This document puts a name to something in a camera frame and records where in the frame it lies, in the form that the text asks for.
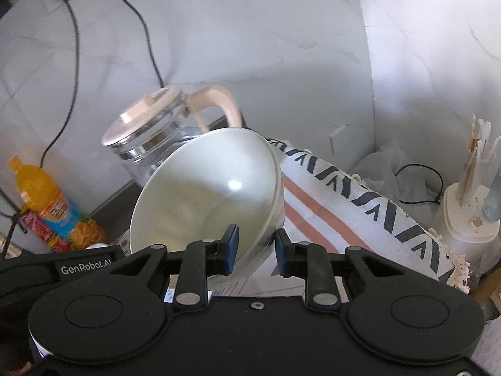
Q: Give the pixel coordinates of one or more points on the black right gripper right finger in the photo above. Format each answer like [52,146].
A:
[310,262]

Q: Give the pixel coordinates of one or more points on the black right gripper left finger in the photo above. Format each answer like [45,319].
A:
[201,260]

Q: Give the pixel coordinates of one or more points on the large white ceramic bowl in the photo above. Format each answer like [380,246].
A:
[224,177]

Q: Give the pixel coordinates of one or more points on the red soda can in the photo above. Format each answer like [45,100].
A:
[44,232]

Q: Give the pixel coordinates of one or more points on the striped tasselled cloth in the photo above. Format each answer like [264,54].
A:
[325,205]

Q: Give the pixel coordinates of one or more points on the orange juice bottle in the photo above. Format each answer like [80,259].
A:
[43,196]

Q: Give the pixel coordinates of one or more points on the glass kettle beige lid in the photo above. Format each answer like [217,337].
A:
[150,130]

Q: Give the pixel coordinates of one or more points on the cream utensil holder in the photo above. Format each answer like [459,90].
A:
[465,229]

